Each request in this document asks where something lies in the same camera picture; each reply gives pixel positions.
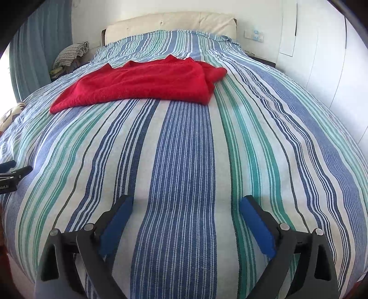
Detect brown patterned cushion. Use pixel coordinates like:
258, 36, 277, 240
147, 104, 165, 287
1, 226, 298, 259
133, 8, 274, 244
0, 102, 27, 136

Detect striped bedspread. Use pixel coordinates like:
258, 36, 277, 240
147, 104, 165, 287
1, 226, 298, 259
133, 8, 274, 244
0, 30, 365, 299

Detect cream padded headboard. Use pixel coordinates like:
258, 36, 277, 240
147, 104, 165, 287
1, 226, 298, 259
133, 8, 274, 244
103, 11, 238, 47

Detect blue curtain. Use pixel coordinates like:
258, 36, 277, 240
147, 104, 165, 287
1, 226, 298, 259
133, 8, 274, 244
9, 0, 73, 102

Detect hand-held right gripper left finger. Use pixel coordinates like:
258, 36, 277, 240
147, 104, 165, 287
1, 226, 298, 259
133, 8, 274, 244
34, 195, 134, 299

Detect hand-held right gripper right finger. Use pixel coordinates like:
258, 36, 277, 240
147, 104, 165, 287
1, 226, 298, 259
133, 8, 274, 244
240, 195, 341, 299

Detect white wall socket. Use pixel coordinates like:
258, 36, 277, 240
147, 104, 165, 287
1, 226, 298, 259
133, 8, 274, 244
243, 29, 265, 43

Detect patterned folded cloth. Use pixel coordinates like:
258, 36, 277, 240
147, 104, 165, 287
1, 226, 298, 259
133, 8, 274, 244
53, 42, 90, 70

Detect red knitted sweater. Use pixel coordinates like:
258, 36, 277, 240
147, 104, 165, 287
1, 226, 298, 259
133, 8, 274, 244
49, 55, 227, 115

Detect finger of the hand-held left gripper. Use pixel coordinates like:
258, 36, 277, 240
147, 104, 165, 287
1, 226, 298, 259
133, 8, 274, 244
0, 160, 17, 173
0, 166, 33, 181

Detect white wardrobe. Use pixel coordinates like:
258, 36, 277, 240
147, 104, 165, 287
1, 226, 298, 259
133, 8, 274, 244
275, 0, 368, 144

